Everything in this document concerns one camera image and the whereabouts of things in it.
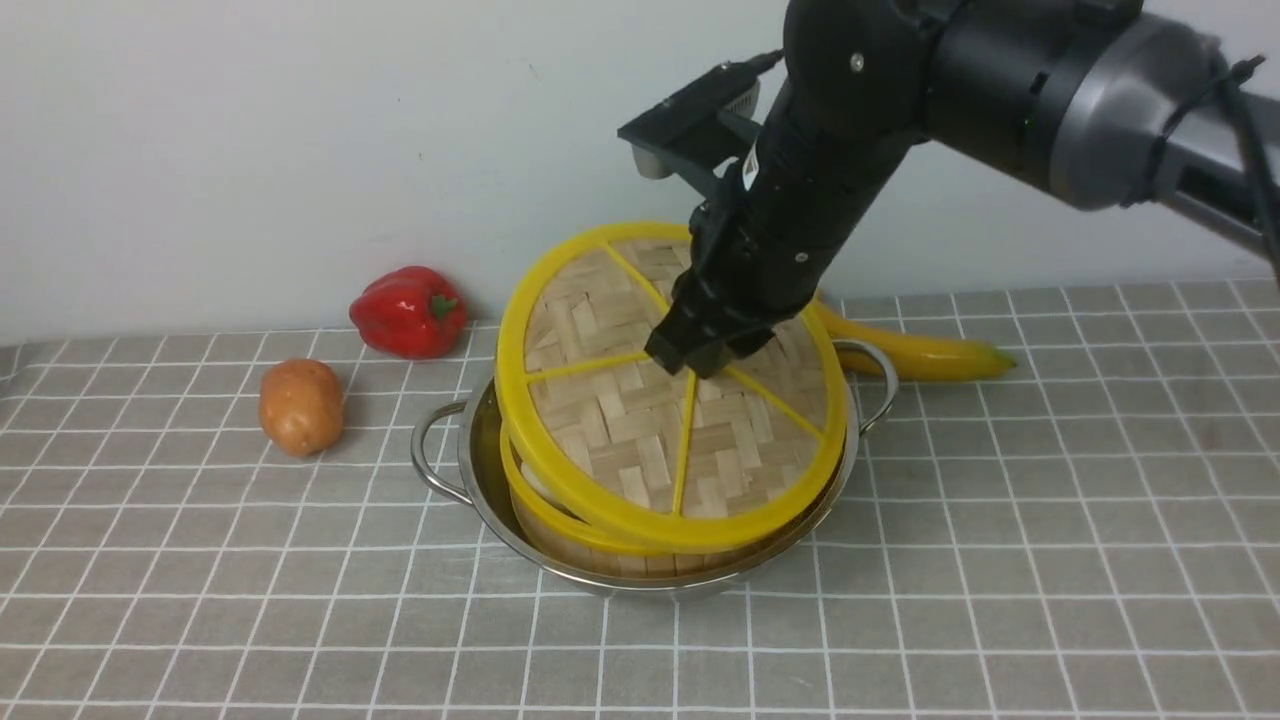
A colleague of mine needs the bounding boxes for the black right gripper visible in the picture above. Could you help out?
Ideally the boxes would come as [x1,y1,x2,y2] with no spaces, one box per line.
[645,1,946,378]

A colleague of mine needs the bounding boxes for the yellow bamboo steamer lid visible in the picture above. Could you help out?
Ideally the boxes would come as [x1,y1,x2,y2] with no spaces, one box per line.
[494,222,858,553]

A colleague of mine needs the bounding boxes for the yellow bamboo steamer basket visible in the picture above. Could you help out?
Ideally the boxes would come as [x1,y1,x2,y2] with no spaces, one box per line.
[499,430,847,582]

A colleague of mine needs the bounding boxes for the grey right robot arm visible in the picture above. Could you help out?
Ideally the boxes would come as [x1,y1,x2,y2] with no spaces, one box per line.
[618,1,1277,378]

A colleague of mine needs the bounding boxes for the stainless steel pot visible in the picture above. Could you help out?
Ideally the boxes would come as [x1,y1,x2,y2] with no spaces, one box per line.
[410,340,900,602]

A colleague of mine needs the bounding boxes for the yellow banana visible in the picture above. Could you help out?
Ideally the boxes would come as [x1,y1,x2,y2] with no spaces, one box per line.
[809,299,1018,383]

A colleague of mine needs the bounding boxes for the red bell pepper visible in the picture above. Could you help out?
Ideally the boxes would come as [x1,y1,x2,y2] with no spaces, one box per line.
[348,265,468,361]

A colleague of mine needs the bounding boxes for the brown potato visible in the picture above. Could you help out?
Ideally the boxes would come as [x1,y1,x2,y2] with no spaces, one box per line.
[259,357,346,457]

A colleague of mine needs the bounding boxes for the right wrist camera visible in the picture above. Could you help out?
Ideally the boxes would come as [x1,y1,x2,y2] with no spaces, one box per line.
[617,49,785,199]

